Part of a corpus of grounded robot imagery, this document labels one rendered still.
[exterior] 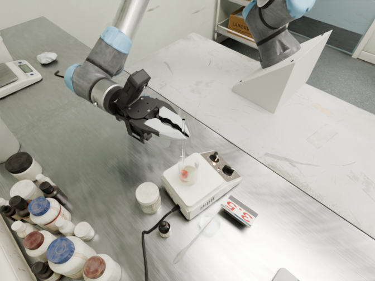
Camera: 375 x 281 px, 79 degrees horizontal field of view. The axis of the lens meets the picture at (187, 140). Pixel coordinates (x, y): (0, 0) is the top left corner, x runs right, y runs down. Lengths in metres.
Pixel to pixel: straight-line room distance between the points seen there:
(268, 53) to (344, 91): 2.00
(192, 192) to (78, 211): 0.33
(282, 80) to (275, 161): 0.27
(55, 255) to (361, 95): 2.81
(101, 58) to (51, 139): 0.40
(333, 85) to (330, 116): 1.89
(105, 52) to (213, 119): 0.44
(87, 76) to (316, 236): 0.70
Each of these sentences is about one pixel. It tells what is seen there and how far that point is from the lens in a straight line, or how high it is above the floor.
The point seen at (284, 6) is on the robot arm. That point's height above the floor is 1.23.
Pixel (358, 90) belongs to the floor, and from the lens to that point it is 2.97.
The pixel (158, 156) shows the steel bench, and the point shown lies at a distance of 0.75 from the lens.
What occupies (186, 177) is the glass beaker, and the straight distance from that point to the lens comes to 0.55.
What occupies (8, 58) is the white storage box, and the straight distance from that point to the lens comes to 1.38.
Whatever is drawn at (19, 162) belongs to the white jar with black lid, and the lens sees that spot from 0.81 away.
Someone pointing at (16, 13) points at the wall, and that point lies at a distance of 1.76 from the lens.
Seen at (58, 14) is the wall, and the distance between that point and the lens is 1.84.
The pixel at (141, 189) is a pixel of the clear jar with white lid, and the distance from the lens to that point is 0.61.
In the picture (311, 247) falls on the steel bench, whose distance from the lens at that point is 0.70.
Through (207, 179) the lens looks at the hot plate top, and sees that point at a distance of 0.60.
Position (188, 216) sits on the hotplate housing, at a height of 0.93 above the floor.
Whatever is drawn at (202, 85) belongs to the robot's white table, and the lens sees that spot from 1.00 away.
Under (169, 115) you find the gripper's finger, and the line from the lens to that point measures 0.49.
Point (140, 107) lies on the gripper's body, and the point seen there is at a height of 1.17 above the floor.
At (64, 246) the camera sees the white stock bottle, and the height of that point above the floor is 1.03.
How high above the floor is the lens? 1.52
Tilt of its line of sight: 52 degrees down
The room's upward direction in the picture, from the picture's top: straight up
